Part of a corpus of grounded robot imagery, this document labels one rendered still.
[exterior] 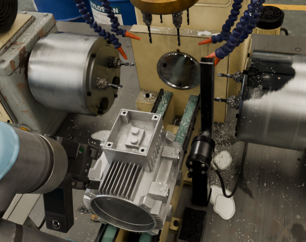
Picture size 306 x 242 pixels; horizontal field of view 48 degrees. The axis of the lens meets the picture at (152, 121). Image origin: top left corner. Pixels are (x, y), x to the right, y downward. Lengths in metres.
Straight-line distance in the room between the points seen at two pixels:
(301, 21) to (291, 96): 2.44
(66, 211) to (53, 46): 0.56
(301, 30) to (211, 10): 2.12
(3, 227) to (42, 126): 0.74
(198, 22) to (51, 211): 0.74
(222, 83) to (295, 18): 2.27
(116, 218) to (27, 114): 0.49
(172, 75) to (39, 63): 0.40
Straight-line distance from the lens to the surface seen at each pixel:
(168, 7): 0.80
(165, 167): 0.79
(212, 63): 0.74
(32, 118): 1.18
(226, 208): 1.03
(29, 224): 0.89
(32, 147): 0.48
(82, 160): 0.62
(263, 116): 0.86
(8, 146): 0.44
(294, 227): 1.04
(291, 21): 3.26
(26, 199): 0.83
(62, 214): 0.64
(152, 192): 0.74
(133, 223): 0.87
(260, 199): 1.06
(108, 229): 0.90
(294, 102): 0.85
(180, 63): 1.07
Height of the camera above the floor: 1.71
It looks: 47 degrees down
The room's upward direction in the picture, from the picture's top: 10 degrees counter-clockwise
